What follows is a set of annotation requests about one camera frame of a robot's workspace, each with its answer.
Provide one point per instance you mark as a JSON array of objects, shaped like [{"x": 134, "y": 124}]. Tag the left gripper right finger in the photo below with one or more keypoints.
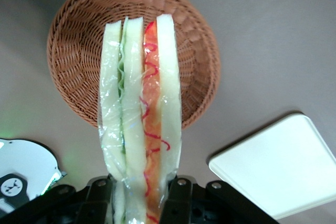
[{"x": 178, "y": 197}]

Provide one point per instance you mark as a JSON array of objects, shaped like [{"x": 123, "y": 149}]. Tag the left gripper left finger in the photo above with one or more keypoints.
[{"x": 97, "y": 197}]

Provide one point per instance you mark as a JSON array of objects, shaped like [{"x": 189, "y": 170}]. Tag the triangle sandwich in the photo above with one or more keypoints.
[{"x": 136, "y": 103}]

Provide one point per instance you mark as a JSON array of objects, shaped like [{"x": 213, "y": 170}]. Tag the cream plastic serving tray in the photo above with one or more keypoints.
[{"x": 275, "y": 166}]

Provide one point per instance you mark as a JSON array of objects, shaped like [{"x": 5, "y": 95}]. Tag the round brown wicker basket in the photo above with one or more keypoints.
[{"x": 76, "y": 58}]

